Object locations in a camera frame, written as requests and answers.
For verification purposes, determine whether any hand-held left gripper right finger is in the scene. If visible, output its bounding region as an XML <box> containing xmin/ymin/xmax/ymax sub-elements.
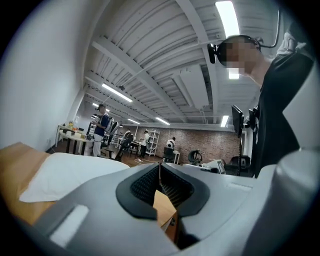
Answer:
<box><xmin>159</xmin><ymin>162</ymin><xmax>262</xmax><ymax>249</ymax></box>

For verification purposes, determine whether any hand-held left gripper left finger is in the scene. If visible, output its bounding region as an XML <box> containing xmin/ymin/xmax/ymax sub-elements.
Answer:
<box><xmin>32</xmin><ymin>162</ymin><xmax>181</xmax><ymax>256</ymax></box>

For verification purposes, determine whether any white cart with dark box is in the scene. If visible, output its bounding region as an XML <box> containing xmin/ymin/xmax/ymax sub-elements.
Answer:
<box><xmin>162</xmin><ymin>146</ymin><xmax>181</xmax><ymax>165</ymax></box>

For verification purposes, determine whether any white round table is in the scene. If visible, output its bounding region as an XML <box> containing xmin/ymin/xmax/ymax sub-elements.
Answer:
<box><xmin>58</xmin><ymin>129</ymin><xmax>95</xmax><ymax>155</ymax></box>

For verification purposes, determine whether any person's black shirt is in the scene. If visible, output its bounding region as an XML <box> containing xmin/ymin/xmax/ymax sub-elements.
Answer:
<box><xmin>251</xmin><ymin>53</ymin><xmax>315</xmax><ymax>178</ymax></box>

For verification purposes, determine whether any black office chair with headrest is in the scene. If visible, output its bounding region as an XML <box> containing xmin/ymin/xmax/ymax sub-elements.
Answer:
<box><xmin>223</xmin><ymin>154</ymin><xmax>252</xmax><ymax>177</ymax></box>

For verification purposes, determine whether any white pillowcase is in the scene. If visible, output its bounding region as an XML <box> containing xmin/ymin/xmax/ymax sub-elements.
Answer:
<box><xmin>19</xmin><ymin>152</ymin><xmax>131</xmax><ymax>203</ymax></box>

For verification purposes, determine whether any white desk with monitor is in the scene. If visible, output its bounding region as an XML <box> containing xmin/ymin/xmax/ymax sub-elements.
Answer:
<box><xmin>201</xmin><ymin>159</ymin><xmax>227</xmax><ymax>175</ymax></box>

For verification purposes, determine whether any white ceiling air conditioner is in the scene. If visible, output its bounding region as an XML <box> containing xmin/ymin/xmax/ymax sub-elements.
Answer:
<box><xmin>171</xmin><ymin>64</ymin><xmax>210</xmax><ymax>109</ymax></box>

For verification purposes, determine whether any black head camera cable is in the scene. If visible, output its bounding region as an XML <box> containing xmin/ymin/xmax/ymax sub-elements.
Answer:
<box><xmin>258</xmin><ymin>9</ymin><xmax>281</xmax><ymax>50</ymax></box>

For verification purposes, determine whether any white backpack strap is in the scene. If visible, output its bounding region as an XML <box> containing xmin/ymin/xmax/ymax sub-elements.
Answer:
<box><xmin>276</xmin><ymin>22</ymin><xmax>307</xmax><ymax>57</ymax></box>

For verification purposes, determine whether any white shelf rack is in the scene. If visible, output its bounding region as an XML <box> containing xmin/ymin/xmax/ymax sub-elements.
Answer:
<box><xmin>144</xmin><ymin>128</ymin><xmax>161</xmax><ymax>157</ymax></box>

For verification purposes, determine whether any black head-mounted camera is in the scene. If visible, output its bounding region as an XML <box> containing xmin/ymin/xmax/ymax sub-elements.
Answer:
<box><xmin>206</xmin><ymin>42</ymin><xmax>222</xmax><ymax>65</ymax></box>

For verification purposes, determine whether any person's face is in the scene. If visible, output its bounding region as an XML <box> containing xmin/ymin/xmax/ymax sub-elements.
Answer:
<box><xmin>219</xmin><ymin>36</ymin><xmax>267</xmax><ymax>83</ymax></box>

